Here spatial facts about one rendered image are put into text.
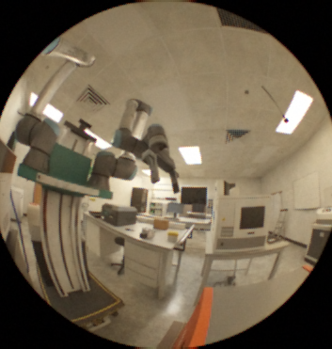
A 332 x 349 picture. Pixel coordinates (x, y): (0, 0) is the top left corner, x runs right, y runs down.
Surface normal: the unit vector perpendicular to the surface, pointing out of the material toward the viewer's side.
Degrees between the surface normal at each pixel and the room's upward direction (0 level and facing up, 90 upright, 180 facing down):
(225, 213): 90
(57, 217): 90
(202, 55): 180
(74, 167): 90
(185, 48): 180
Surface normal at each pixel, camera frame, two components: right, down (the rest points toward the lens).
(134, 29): -0.10, 0.96
